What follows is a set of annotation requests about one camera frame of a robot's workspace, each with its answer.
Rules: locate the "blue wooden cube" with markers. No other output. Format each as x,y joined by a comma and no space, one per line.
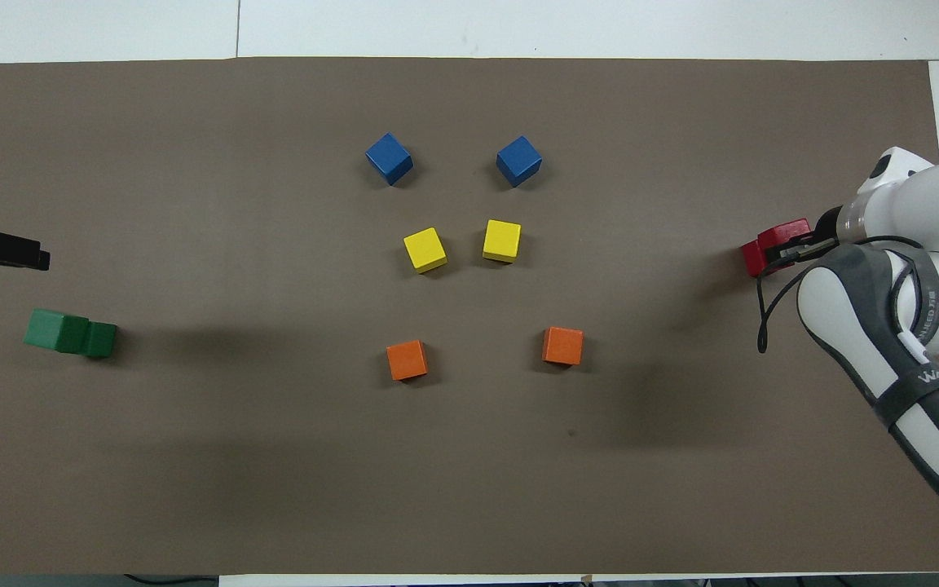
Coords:
389,159
518,161

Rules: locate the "red wooden cube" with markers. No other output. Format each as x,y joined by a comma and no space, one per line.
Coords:
783,232

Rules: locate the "brown table mat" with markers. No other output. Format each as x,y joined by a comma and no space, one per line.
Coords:
469,456

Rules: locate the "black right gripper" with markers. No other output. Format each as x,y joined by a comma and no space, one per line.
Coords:
826,224

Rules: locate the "green wooden cube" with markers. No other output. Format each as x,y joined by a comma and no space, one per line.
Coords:
52,328
101,339

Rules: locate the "orange wooden cube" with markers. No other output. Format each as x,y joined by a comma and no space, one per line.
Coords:
563,346
407,360

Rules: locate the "yellow wooden cube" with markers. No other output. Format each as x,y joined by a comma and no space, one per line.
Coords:
502,240
425,249

